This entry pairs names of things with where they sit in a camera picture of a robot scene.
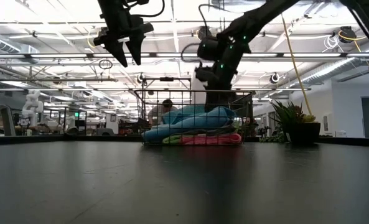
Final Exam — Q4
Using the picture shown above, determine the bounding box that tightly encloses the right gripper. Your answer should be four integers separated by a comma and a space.
197, 35, 252, 112

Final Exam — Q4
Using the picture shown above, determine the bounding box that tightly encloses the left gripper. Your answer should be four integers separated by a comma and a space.
93, 14, 155, 68

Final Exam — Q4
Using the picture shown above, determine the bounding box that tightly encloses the blue microfiber towel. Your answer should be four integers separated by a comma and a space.
141, 106, 238, 144

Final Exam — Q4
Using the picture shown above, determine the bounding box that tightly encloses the pink microfiber towel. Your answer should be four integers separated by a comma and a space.
179, 133, 243, 146

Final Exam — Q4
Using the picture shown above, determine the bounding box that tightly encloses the green microfiber towel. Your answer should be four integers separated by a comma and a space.
162, 123, 241, 146

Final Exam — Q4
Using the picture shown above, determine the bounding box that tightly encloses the copper wire basket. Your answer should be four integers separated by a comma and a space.
134, 89, 255, 146

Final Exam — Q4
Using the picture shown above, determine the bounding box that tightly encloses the person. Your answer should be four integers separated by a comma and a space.
147, 98, 179, 126

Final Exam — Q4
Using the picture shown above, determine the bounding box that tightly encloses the potted succulent plant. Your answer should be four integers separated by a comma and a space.
270, 100, 322, 145

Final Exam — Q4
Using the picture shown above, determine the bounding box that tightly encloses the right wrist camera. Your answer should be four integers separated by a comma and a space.
194, 63, 218, 83

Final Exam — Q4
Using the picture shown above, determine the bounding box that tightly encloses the yellow hanging cable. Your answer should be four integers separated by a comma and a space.
280, 14, 313, 116

